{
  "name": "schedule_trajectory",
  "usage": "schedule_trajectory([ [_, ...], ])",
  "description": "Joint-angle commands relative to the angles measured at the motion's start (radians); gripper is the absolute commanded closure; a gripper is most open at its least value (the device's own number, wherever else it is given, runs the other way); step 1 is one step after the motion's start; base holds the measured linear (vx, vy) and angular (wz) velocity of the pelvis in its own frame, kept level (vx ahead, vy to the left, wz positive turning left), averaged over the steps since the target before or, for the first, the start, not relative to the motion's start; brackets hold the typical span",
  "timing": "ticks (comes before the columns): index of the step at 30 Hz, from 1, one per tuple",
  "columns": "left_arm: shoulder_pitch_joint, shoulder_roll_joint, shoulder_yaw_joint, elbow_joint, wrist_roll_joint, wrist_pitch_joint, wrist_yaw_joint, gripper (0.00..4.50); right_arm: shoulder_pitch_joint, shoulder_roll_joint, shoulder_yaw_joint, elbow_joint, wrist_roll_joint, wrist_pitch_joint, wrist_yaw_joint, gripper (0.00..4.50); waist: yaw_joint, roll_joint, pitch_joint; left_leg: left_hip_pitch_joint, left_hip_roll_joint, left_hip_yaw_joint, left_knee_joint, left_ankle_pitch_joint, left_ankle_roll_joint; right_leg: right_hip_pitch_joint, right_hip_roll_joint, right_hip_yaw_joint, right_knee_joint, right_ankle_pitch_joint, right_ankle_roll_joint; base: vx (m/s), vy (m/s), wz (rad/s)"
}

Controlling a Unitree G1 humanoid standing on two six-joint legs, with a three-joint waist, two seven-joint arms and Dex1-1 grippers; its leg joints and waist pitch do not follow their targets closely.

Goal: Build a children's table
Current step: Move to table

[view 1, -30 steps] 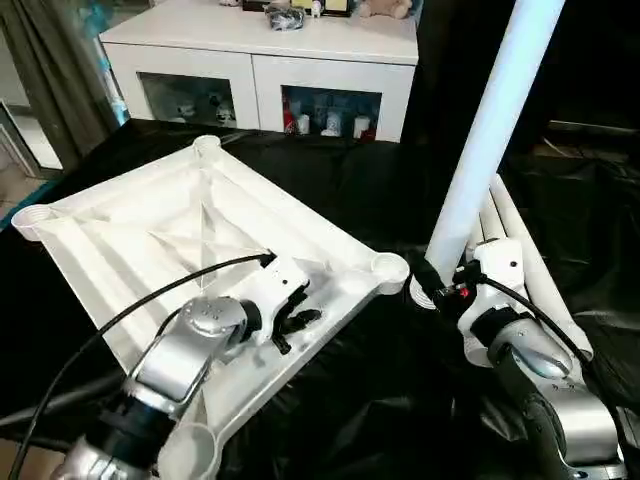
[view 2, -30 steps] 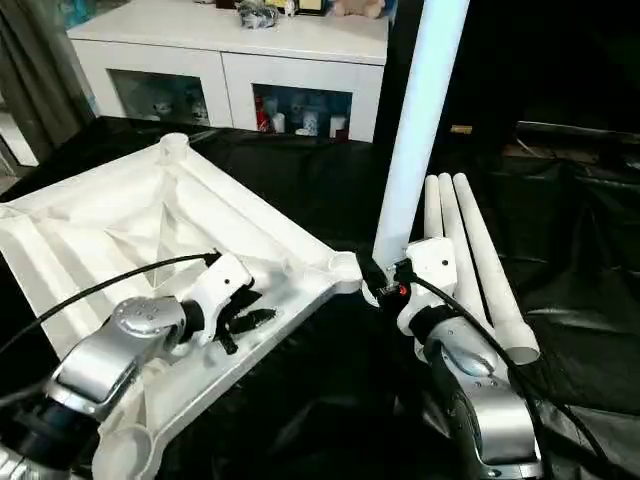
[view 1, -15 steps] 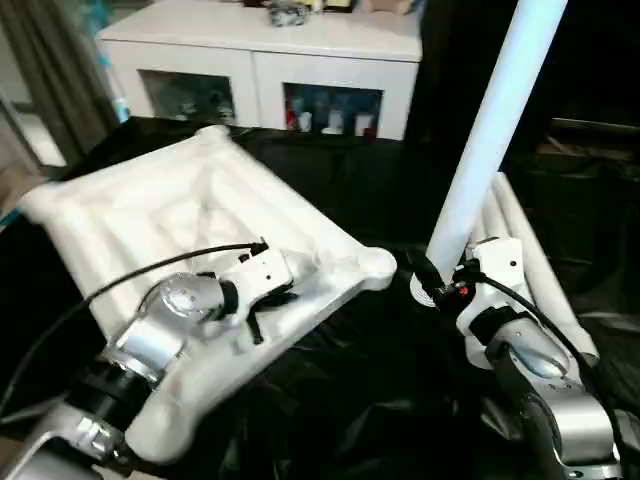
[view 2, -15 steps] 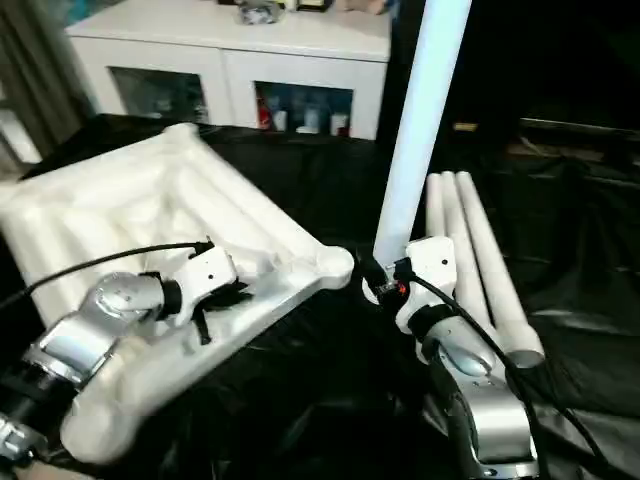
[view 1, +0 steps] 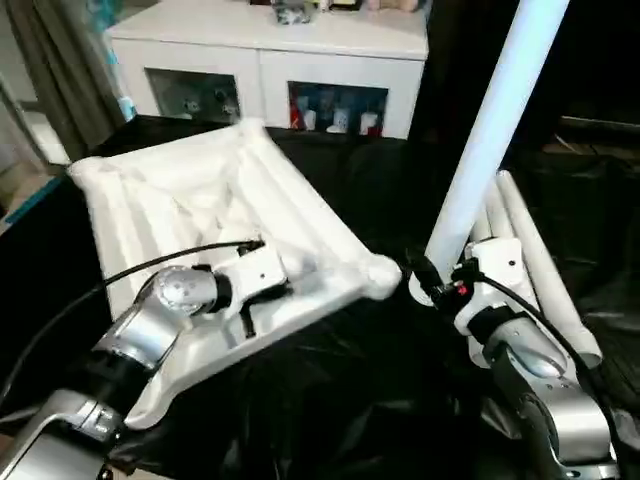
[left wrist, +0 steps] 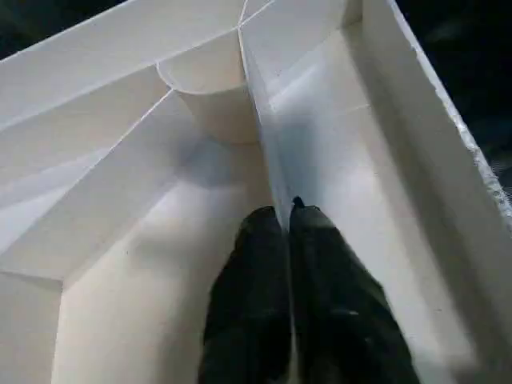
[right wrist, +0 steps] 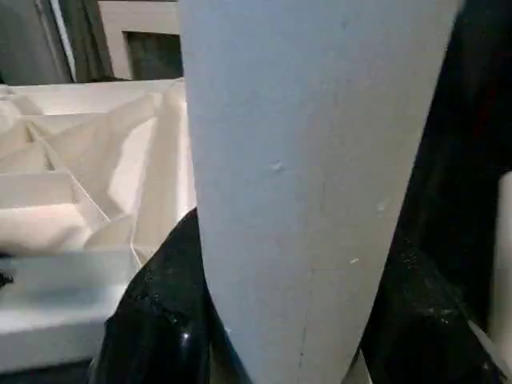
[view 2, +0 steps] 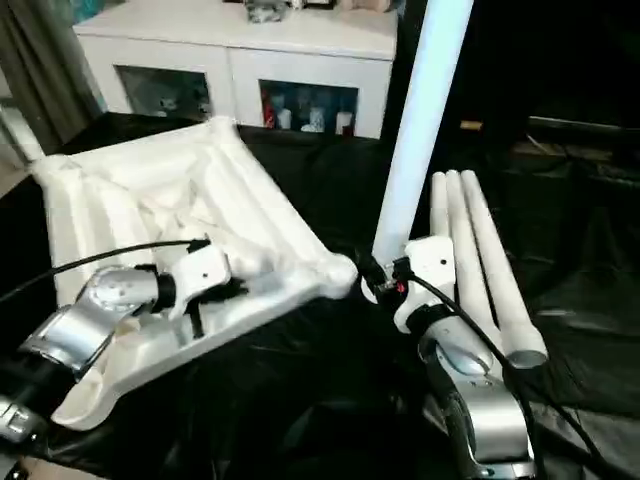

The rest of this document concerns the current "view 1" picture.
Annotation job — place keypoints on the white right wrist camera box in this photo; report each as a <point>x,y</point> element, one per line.
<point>495,265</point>

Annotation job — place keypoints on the white plastic table leg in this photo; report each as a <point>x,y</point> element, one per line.
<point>478,225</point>
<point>545,280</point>
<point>500,215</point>
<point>490,130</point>

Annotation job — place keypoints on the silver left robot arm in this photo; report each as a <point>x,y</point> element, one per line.
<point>150,320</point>

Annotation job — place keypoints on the white bottle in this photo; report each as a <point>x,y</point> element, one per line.
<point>368,122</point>

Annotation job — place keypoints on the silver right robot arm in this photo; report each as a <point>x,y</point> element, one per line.
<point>540,390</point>

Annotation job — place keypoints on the white cabinet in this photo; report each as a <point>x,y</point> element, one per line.
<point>260,50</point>

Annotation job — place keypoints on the red bottle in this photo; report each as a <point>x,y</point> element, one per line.
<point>295,116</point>

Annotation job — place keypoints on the silver metal rail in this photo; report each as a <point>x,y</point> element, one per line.
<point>600,135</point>

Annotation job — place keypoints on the pink plush toy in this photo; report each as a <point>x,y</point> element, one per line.
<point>395,5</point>

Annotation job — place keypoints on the grey curtain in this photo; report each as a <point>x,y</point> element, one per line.
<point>60,70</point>

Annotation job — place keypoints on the black mat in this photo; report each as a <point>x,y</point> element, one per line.
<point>350,400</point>

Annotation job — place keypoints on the white plastic table top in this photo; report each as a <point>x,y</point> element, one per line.
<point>220,200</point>

